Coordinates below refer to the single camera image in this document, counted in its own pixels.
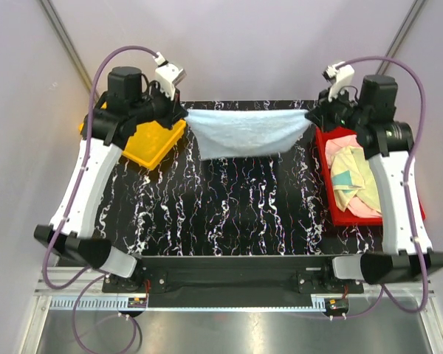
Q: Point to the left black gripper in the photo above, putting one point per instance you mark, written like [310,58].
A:
[174,110]

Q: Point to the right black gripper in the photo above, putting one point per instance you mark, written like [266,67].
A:
[320,114]

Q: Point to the light blue towel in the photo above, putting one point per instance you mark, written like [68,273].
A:
[241,134]

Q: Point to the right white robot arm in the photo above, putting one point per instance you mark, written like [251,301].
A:
[407,253]

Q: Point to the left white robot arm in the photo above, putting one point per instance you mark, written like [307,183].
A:
[129,101]

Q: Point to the yellow plastic tray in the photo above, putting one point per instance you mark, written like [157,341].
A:
[147,144]

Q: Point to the black marble pattern mat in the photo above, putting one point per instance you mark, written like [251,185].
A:
[273,205]

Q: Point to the red plastic bin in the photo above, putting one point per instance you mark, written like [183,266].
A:
[339,218]

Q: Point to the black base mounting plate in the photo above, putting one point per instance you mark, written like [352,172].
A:
[233,282]

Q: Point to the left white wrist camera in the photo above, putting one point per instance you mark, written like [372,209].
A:
[168,75]

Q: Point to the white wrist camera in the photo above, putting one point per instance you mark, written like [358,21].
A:
[339,75]
[168,75]

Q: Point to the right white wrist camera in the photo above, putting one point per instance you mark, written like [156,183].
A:
[339,75]

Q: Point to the left aluminium frame post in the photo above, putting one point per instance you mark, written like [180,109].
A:
[66,42]

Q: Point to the aluminium frame post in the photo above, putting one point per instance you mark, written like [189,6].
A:
[66,42]
[405,27]

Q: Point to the right aluminium frame post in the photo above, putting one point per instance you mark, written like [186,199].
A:
[405,27]

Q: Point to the slotted white cable duct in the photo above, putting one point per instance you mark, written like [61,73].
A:
[107,303]

